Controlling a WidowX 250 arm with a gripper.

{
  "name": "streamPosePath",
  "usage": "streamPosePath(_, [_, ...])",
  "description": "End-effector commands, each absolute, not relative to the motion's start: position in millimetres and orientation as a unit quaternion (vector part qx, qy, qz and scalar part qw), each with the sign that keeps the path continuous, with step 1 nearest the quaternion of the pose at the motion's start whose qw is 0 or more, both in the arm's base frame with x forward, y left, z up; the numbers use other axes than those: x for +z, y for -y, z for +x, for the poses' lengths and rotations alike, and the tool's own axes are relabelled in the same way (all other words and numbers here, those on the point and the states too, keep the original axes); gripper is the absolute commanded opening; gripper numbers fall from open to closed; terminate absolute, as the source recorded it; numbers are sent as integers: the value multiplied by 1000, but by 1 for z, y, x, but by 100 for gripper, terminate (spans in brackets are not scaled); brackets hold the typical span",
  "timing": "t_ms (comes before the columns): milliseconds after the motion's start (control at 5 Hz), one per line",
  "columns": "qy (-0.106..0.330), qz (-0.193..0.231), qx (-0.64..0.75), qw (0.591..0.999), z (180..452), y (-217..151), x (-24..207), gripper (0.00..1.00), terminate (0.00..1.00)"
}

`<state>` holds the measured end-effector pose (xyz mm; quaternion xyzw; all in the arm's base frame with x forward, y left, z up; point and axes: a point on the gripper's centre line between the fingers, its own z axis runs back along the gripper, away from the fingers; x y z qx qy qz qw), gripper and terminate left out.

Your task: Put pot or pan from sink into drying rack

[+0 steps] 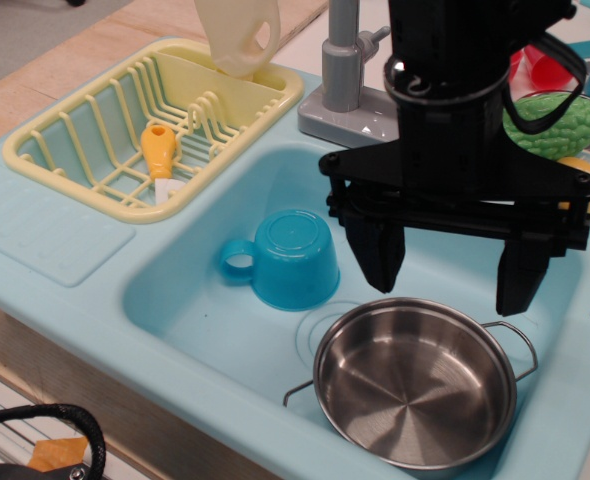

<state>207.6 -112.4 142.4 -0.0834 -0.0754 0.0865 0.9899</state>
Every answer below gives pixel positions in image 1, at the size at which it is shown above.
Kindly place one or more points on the blue plastic cup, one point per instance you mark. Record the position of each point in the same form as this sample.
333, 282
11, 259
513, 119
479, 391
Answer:
291, 264

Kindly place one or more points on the stainless steel pot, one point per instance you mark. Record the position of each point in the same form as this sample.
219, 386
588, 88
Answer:
420, 385

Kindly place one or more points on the yellow drying rack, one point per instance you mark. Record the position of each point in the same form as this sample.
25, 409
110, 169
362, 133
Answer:
87, 146

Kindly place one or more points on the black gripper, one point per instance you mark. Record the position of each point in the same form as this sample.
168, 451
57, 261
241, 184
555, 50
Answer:
454, 169

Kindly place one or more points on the green bumpy toy vegetable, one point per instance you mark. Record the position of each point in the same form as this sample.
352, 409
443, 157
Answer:
560, 125

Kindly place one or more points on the orange paper scrap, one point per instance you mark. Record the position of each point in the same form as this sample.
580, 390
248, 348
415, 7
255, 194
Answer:
53, 454

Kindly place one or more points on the grey toy faucet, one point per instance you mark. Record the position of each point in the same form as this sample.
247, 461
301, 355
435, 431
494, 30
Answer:
342, 110

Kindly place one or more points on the red plastic cup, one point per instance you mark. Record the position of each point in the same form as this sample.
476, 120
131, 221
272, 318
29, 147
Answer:
540, 70

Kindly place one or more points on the orange handled spatula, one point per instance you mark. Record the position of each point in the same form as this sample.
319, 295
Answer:
158, 146

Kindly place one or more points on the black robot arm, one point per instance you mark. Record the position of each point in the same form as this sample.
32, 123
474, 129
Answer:
461, 50

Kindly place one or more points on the cream plastic jug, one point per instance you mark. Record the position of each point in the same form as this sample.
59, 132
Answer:
243, 36

